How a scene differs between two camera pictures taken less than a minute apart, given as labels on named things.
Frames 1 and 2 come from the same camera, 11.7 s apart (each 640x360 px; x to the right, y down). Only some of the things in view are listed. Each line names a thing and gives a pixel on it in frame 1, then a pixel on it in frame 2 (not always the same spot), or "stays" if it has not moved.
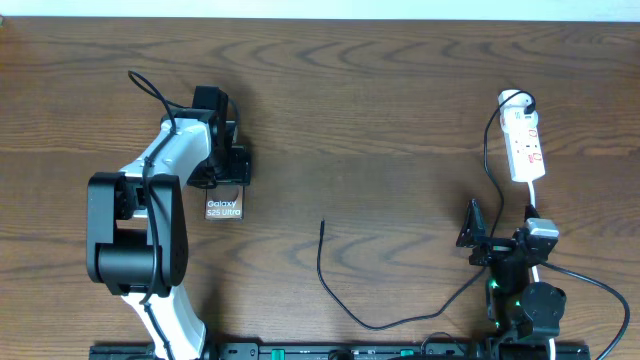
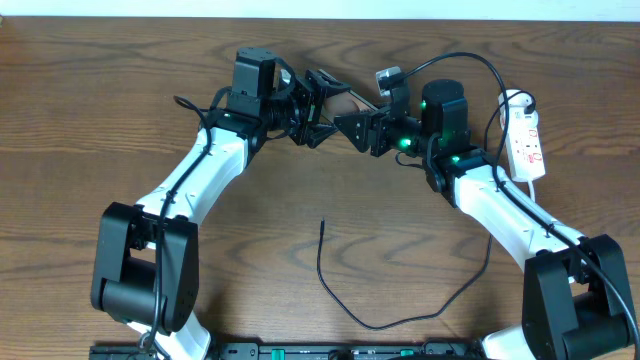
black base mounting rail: [361, 351] stays
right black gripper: [474, 232] → [376, 123]
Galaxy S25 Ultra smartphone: [225, 203] → [347, 103]
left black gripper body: [227, 167] → [295, 111]
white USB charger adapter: [519, 100] stays
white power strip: [524, 144] stays
